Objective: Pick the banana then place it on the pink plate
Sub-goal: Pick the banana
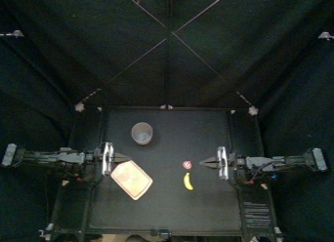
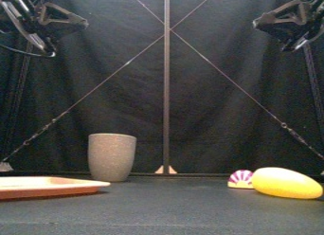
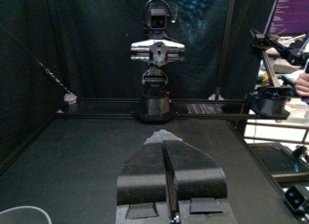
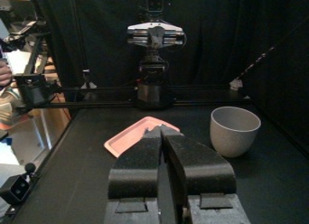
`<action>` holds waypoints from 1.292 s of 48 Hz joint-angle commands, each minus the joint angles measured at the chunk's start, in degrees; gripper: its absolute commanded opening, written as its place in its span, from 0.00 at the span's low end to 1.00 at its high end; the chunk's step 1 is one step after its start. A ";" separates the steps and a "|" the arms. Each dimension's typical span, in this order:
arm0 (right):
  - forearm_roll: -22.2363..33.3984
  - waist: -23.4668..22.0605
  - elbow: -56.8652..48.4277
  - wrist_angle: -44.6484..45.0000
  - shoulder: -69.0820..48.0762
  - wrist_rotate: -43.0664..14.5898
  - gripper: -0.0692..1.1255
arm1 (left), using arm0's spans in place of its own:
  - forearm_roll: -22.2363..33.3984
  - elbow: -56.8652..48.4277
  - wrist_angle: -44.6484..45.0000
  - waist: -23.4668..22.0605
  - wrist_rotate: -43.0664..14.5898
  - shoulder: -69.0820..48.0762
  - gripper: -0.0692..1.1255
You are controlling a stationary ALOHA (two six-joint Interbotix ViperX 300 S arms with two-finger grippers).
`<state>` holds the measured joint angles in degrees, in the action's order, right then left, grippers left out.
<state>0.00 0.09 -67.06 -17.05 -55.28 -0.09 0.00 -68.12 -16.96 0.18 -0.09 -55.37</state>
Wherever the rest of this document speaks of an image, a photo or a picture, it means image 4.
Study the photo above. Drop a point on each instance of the black aluminium frame rail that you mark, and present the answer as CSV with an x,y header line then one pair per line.
x,y
161,96

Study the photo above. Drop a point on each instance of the pink rectangular plate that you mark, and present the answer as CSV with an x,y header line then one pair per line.
x,y
133,136

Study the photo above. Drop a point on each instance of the black table-level camera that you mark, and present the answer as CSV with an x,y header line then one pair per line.
x,y
15,188

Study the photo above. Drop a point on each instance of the person's hand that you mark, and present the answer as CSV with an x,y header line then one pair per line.
x,y
4,73

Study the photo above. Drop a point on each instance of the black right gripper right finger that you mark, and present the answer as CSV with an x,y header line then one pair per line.
x,y
201,170

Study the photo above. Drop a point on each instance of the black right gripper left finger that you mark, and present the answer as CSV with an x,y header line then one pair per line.
x,y
134,167

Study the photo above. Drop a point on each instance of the grey plastic cup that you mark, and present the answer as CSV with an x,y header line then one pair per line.
x,y
233,131

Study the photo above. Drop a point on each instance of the black camera on clamp mount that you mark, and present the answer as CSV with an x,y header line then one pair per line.
x,y
34,89

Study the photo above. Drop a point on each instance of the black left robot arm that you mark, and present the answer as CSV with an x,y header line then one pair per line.
x,y
151,80

